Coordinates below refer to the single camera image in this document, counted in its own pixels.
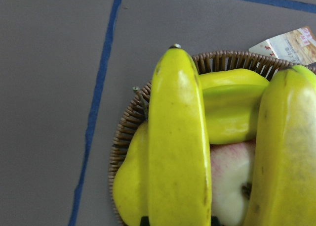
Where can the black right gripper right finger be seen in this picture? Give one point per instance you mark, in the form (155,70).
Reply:
(215,221)

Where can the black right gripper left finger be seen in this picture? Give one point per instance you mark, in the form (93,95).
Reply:
(144,221)

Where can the yellow pear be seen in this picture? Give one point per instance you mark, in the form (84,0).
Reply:
(130,182)

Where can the yellow banana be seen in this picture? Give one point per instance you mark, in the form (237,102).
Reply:
(179,181)
(284,177)

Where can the small printed card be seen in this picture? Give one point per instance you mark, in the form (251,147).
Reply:
(297,46)

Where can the brown wicker basket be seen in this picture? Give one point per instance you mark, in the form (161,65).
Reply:
(138,109)

